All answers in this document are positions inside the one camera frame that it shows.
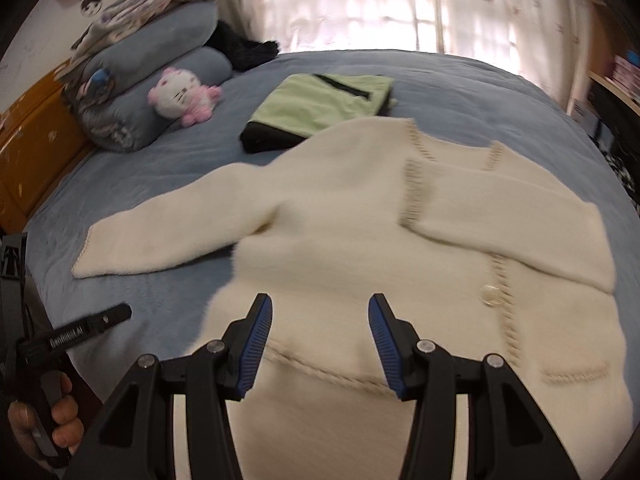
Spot green and black folded jacket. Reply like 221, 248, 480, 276
240, 73, 396, 155

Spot grey pillows stack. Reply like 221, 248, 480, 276
65, 49, 234, 152

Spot black and white patterned cloth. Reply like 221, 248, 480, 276
605, 152, 640, 211

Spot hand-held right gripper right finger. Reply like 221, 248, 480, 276
368, 293, 597, 480

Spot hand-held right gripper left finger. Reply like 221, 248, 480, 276
62, 292, 275, 480

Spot white sheer curtain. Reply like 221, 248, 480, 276
227, 0, 608, 111

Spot blue-grey folded blanket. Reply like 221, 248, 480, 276
82, 1, 220, 86

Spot wooden shelf unit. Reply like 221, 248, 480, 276
585, 0, 640, 126

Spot black fluffy cloth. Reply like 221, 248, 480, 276
205, 20, 280, 73

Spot cream knit sweater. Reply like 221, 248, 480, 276
71, 117, 632, 480

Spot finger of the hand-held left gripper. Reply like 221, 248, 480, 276
17, 303, 133, 367

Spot blue-grey bed blanket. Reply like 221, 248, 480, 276
22, 50, 637, 401

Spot black bag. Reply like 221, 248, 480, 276
587, 80, 640, 161

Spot orange wooden headboard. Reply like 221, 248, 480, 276
0, 57, 96, 233

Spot pink and white cat plush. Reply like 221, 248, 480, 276
147, 66, 223, 128

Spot person's left hand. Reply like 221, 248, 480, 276
7, 371, 85, 461

